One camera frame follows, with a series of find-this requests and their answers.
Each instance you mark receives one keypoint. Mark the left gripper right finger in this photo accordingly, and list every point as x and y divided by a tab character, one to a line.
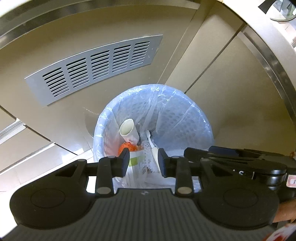
179	168

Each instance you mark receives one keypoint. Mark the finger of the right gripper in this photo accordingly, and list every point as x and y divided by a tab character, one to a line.
248	153
234	163

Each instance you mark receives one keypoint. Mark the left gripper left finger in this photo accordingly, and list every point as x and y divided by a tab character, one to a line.
109	168

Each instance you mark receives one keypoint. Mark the white toothpaste box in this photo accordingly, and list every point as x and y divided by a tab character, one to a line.
136	172

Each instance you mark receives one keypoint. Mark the orange mesh scrubber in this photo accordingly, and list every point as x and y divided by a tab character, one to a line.
127	145

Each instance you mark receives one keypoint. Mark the cream plastic tube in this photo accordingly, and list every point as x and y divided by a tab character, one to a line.
154	149

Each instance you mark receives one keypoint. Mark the blue lined trash basket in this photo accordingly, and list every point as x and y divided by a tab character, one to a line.
173	119

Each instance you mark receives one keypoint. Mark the person right hand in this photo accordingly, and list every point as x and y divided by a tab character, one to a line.
286	211

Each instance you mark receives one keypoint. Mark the grey cabinet vent grille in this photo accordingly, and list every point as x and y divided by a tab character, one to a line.
86	68

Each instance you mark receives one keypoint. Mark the glass pot lid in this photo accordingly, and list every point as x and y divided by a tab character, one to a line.
279	11

